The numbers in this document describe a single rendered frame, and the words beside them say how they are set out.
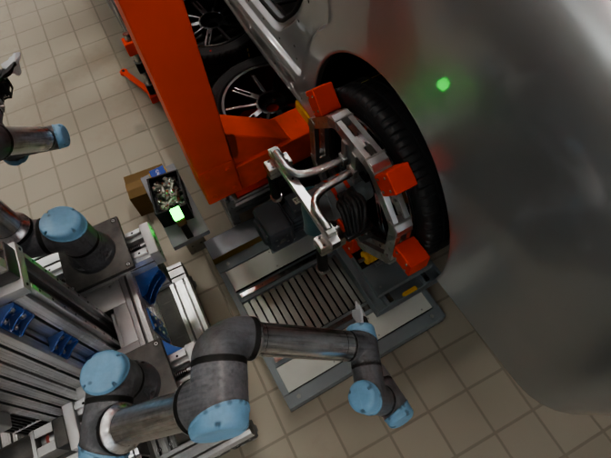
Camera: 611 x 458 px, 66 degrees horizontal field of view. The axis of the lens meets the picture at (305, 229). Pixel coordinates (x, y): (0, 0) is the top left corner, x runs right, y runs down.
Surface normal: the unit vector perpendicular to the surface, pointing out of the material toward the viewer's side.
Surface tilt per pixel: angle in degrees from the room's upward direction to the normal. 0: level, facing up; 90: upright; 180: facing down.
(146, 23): 90
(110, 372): 7
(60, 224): 7
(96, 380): 7
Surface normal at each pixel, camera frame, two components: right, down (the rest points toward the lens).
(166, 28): 0.49, 0.75
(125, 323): -0.06, -0.48
